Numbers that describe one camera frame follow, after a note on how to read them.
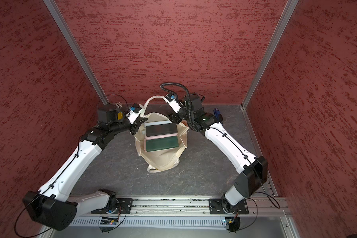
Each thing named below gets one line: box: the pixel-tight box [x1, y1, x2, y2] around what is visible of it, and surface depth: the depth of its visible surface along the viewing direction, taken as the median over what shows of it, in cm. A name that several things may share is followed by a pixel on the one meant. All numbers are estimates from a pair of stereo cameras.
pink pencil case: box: [143, 132, 179, 152], surface depth 90 cm
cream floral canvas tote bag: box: [133, 95, 190, 174], surface depth 78 cm
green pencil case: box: [145, 135, 179, 152], surface depth 89 cm
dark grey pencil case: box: [145, 122, 178, 137], surface depth 91 cm
